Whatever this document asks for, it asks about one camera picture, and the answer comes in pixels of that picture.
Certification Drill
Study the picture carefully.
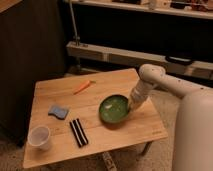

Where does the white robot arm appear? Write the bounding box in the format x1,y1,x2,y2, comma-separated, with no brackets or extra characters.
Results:
128,64,213,171

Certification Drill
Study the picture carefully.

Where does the metal pole stand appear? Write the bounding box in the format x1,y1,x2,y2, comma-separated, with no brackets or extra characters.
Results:
68,0,82,74

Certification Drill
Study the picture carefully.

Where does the white plastic cup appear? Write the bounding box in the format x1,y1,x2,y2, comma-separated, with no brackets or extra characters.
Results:
28,126,51,150

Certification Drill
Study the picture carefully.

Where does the wooden table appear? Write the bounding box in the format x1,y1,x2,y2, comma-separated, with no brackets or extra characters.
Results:
23,69,168,168

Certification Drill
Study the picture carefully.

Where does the long grey case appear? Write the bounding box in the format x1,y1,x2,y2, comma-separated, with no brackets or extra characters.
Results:
66,41,213,80

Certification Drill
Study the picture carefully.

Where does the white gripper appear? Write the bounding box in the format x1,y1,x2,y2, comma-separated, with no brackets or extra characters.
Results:
128,85,150,111

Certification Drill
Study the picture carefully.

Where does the cluttered shelf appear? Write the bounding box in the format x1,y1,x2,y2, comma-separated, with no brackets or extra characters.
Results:
63,0,213,20

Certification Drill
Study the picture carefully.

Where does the blue sponge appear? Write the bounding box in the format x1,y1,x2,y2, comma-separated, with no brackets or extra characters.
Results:
48,105,69,120

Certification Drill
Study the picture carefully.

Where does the orange toy carrot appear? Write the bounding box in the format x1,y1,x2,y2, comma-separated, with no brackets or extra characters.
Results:
73,80,95,95

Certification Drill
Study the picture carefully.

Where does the white patterned bottle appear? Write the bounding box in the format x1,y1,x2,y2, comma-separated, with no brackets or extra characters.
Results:
102,152,117,171

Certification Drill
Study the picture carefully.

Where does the green ceramic bowl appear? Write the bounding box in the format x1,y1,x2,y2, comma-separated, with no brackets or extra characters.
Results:
98,94,129,124

